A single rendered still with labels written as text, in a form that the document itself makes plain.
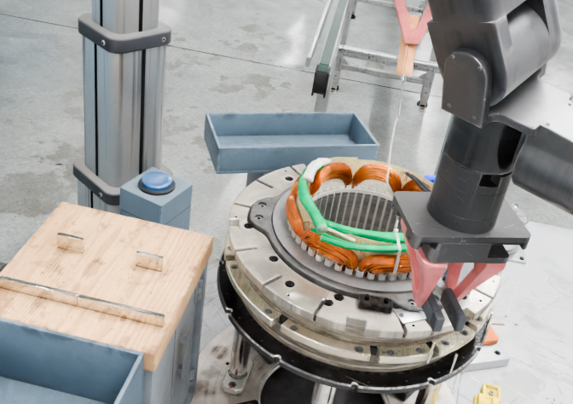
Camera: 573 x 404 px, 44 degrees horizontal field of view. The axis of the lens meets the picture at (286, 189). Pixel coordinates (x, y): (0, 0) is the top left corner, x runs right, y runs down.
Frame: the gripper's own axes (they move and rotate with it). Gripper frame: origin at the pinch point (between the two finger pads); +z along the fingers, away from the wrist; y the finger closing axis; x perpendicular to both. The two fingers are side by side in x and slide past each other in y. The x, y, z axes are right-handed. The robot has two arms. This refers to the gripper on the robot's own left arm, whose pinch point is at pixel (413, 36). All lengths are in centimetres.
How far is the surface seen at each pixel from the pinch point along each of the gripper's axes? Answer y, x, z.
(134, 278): -7.0, 25.6, 27.8
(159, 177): 14.7, 31.6, 21.5
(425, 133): 283, -2, 42
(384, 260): -3.8, -0.2, 22.7
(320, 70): 135, 30, 11
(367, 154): 33.3, 5.6, 17.8
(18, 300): -14.3, 34.6, 29.3
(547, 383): 34, -26, 50
